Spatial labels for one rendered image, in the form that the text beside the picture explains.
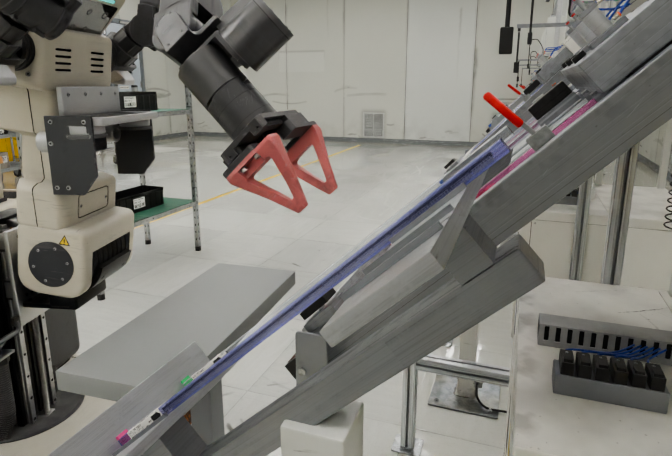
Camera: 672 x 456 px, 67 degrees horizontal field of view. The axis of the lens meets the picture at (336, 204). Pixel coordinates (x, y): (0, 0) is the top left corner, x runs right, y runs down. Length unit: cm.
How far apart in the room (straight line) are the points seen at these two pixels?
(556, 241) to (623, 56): 155
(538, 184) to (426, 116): 898
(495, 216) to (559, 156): 10
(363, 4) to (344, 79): 138
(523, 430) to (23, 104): 111
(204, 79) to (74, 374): 66
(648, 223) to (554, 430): 145
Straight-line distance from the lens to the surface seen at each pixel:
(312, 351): 76
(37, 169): 128
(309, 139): 60
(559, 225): 218
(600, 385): 94
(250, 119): 55
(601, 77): 70
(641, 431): 91
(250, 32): 56
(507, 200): 67
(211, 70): 57
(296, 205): 51
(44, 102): 123
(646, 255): 225
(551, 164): 66
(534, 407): 90
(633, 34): 71
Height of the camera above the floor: 111
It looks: 13 degrees down
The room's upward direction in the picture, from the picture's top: straight up
